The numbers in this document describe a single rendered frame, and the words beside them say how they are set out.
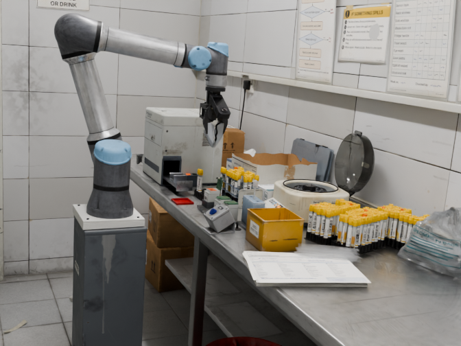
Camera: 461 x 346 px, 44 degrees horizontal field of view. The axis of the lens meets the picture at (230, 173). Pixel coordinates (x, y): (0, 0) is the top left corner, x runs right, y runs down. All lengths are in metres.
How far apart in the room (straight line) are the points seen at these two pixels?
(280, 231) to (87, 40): 0.81
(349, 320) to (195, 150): 1.30
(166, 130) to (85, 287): 0.80
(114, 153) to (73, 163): 1.86
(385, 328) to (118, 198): 0.93
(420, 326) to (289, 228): 0.51
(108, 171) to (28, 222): 1.94
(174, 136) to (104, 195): 0.63
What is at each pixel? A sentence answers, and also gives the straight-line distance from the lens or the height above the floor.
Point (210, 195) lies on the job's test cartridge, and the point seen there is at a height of 0.93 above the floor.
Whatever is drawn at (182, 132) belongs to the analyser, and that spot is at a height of 1.10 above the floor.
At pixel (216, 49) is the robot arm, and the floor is 1.45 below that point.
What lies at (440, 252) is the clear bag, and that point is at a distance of 1.75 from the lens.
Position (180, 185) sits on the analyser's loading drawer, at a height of 0.92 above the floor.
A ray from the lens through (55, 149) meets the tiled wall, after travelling 3.65.
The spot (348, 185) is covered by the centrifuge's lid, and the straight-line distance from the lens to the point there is 2.20.
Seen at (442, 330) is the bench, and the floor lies 0.88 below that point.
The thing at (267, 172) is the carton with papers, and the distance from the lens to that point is 2.28.
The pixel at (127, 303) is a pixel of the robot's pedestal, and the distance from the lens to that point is 1.96.
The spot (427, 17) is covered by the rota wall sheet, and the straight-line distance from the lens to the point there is 2.02.
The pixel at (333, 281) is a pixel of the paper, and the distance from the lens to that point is 1.53.
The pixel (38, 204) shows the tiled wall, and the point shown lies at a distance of 3.72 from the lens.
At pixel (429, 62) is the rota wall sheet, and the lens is 2.00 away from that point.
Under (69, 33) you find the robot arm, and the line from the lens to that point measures 1.84.
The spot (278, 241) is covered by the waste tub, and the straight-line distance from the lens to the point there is 1.72.
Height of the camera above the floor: 1.45
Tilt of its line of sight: 12 degrees down
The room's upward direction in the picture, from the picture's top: 4 degrees clockwise
